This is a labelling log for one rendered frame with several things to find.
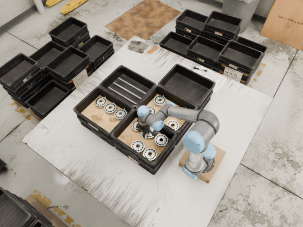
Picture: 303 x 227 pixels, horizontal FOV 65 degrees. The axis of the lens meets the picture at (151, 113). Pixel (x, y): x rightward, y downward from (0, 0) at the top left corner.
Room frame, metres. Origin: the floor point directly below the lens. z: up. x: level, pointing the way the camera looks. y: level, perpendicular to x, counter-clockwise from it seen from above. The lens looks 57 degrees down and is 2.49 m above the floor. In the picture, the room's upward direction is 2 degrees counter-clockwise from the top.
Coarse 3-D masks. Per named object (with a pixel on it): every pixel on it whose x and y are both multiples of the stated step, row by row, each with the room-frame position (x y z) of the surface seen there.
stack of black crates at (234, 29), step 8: (216, 16) 2.73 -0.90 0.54; (224, 16) 2.68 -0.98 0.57; (232, 16) 2.64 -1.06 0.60; (208, 24) 2.50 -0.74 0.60; (216, 24) 2.63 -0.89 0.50; (224, 24) 2.62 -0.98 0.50; (232, 24) 2.61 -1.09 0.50; (240, 24) 2.55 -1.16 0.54; (208, 32) 2.49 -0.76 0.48; (216, 32) 2.44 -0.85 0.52; (224, 32) 2.40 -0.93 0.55; (232, 32) 2.34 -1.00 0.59; (216, 40) 2.42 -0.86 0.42; (224, 40) 2.36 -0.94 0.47
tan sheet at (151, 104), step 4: (152, 100) 1.21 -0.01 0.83; (168, 100) 1.20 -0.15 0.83; (148, 104) 1.17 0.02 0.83; (152, 104) 1.17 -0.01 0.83; (156, 108) 1.13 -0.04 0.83; (160, 108) 1.13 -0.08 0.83; (156, 112) 1.09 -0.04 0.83; (168, 120) 1.01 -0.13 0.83; (176, 120) 1.00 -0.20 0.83; (180, 120) 1.00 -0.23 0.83; (184, 120) 1.00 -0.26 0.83; (180, 124) 0.96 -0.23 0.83
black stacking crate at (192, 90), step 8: (176, 72) 1.52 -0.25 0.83; (184, 72) 1.47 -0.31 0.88; (168, 80) 1.42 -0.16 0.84; (176, 80) 1.43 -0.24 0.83; (184, 80) 1.42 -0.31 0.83; (192, 80) 1.42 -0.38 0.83; (200, 80) 1.37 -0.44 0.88; (176, 88) 1.33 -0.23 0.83; (184, 88) 1.33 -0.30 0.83; (192, 88) 1.33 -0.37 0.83; (200, 88) 1.32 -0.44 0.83; (208, 88) 1.32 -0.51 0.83; (184, 96) 1.24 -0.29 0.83; (192, 96) 1.24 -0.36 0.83; (200, 96) 1.23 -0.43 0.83; (208, 96) 1.23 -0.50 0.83
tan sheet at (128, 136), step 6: (126, 132) 0.91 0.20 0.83; (132, 132) 0.91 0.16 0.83; (120, 138) 0.86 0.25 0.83; (126, 138) 0.86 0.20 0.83; (132, 138) 0.86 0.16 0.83; (138, 138) 0.85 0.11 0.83; (168, 138) 0.84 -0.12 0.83; (126, 144) 0.81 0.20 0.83; (150, 144) 0.80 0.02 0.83; (156, 150) 0.75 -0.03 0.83; (162, 150) 0.74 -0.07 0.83
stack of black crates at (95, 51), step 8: (88, 40) 2.44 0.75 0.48; (96, 40) 2.53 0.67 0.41; (104, 40) 2.45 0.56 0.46; (80, 48) 2.30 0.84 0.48; (88, 48) 2.40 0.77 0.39; (96, 48) 2.40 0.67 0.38; (104, 48) 2.40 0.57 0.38; (112, 48) 2.36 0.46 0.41; (96, 56) 2.26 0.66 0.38; (104, 56) 2.22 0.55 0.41; (96, 64) 2.11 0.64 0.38
